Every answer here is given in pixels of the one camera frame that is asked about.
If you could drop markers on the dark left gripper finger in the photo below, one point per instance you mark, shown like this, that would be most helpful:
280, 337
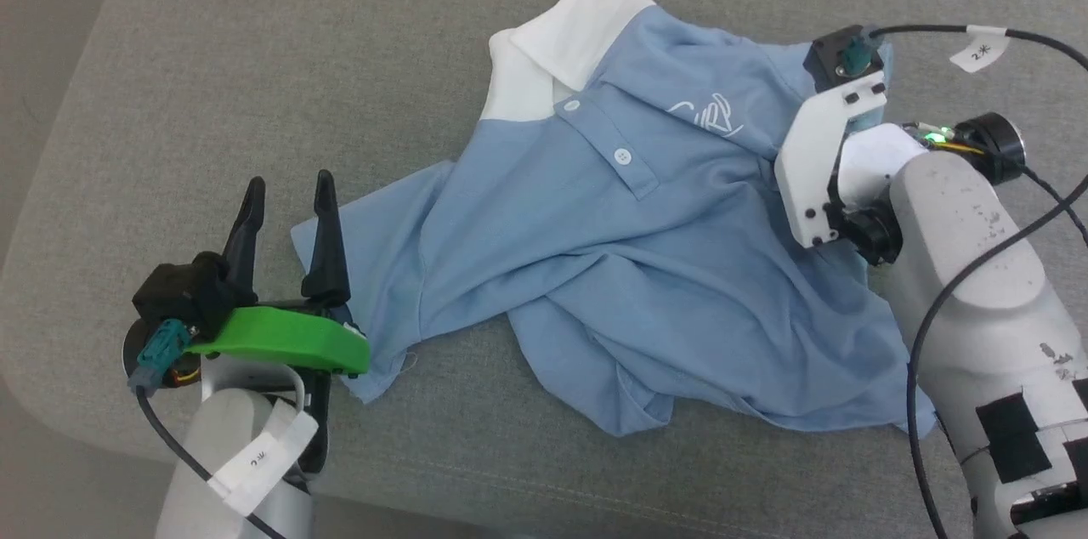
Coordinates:
245, 241
327, 258

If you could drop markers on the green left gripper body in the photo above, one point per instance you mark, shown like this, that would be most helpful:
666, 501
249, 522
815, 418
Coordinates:
280, 337

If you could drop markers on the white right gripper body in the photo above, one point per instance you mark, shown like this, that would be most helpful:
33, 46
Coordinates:
807, 165

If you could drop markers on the light blue polo shirt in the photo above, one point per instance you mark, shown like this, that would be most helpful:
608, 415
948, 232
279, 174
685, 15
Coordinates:
637, 267

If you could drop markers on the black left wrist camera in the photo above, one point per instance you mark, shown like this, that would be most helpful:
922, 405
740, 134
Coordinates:
183, 288

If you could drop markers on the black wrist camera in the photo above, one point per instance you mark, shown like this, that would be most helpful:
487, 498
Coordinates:
837, 54
183, 288

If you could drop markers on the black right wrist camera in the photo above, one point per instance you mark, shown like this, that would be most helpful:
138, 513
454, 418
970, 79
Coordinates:
837, 54

